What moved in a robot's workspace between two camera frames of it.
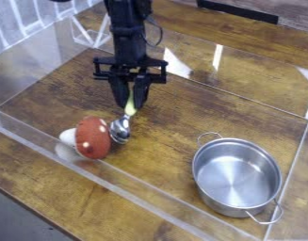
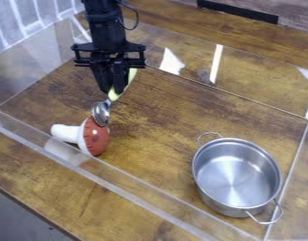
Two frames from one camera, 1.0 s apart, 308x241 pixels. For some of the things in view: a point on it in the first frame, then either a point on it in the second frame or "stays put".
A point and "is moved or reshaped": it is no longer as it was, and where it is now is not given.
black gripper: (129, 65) to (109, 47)
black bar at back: (236, 11) stays put
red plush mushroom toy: (88, 139) is moved or reshaped
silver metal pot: (237, 178) stays put
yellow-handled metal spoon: (120, 128) to (100, 108)
